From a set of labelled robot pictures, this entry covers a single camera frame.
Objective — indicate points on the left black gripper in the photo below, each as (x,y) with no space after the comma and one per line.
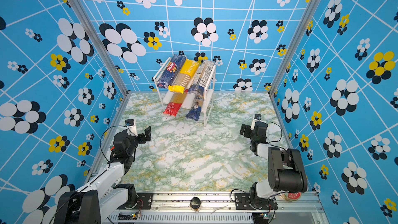
(146,137)

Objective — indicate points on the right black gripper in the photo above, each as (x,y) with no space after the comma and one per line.
(247,134)

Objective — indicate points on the red spaghetti bag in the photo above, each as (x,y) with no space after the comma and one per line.
(175,104)

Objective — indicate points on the blue Ankara spaghetti bag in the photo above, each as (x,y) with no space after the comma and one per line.
(196,108)

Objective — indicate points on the clear white-label spaghetti bag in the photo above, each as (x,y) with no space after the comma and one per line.
(201,77)

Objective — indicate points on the blue Barilla spaghetti box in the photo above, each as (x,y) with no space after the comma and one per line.
(171,71)

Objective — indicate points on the yellow Pastatime spaghetti bag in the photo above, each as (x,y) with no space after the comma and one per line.
(186,73)

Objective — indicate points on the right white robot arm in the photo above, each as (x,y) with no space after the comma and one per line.
(286,173)

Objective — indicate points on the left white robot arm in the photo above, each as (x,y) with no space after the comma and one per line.
(96,200)

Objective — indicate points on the white two-tier shelf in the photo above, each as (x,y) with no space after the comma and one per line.
(208,100)

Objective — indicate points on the round red tin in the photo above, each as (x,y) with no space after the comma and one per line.
(291,196)

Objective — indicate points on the small black round knob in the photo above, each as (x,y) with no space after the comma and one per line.
(195,204)

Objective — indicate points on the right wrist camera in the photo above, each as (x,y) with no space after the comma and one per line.
(256,118)

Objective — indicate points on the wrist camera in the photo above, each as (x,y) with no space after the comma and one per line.
(256,118)
(131,127)

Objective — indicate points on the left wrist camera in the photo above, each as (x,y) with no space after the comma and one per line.
(131,127)

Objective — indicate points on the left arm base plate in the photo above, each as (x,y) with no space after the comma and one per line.
(143,200)

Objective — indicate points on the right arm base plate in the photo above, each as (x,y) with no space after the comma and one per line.
(245,202)

